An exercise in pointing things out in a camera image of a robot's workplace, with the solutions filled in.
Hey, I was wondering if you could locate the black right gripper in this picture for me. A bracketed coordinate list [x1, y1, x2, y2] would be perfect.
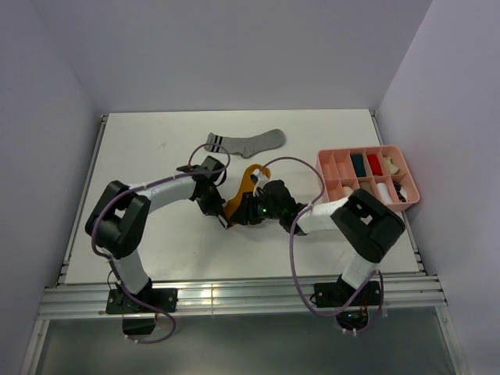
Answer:
[229, 191, 283, 226]

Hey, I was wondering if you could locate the mustard yellow striped sock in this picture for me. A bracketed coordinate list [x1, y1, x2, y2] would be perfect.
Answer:
[223, 164, 271, 227]

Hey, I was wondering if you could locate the dark green reindeer sock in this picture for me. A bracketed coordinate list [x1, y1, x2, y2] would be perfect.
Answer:
[351, 154, 366, 177]

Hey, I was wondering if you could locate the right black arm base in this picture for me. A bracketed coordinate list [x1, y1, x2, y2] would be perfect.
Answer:
[309, 277, 384, 335]

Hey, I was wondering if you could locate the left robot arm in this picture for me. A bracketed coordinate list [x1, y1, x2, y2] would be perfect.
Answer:
[85, 156, 229, 312]

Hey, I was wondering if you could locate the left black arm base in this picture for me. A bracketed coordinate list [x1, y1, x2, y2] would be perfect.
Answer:
[105, 287, 177, 342]

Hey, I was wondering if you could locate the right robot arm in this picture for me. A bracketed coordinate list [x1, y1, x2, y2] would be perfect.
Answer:
[228, 174, 405, 305]

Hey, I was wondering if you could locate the grey striped sock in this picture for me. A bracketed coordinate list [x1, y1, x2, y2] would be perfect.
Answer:
[204, 129, 287, 159]

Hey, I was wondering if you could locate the cream rolled sock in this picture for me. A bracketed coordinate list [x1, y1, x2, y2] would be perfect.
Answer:
[342, 186, 353, 196]

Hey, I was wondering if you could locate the brown rolled sock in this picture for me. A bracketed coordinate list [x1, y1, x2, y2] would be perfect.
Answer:
[359, 182, 373, 194]

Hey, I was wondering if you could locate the red rolled sock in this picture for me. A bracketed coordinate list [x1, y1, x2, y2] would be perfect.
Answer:
[367, 154, 384, 176]

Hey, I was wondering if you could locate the white rolled sock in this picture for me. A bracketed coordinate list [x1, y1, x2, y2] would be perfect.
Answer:
[377, 183, 393, 205]

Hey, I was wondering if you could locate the pink divided organizer tray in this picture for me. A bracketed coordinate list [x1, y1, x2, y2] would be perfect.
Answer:
[316, 145, 420, 213]

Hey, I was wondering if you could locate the beige rolled sock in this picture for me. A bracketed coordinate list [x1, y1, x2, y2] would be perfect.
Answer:
[384, 156, 404, 176]

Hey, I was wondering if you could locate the black white striped sock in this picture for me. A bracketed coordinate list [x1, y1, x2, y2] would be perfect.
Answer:
[393, 181, 408, 203]

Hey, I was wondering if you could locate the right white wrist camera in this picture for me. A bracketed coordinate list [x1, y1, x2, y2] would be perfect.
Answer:
[250, 168, 270, 197]

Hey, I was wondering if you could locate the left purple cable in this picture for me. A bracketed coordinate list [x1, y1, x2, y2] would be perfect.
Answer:
[90, 143, 231, 345]

